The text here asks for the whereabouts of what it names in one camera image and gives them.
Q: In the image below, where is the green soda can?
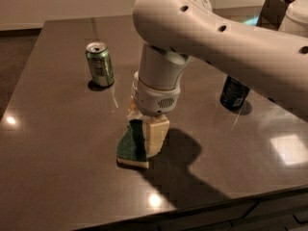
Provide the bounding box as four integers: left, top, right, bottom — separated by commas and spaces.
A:
86, 41, 115, 88

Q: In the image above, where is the green and yellow sponge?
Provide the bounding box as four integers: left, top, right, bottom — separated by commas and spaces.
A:
116, 119, 149, 168

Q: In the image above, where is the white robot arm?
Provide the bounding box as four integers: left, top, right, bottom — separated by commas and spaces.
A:
132, 0, 308, 119

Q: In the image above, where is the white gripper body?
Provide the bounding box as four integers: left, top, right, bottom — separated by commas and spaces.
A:
132, 72, 181, 116

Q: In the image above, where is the dark box in corner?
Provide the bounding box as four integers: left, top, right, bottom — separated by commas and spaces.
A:
256, 0, 289, 30

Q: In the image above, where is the blue pepsi can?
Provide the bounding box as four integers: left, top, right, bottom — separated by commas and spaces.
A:
220, 76, 250, 110

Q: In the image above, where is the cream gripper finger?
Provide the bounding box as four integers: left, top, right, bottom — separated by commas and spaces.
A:
142, 115, 170, 158
127, 96, 143, 120

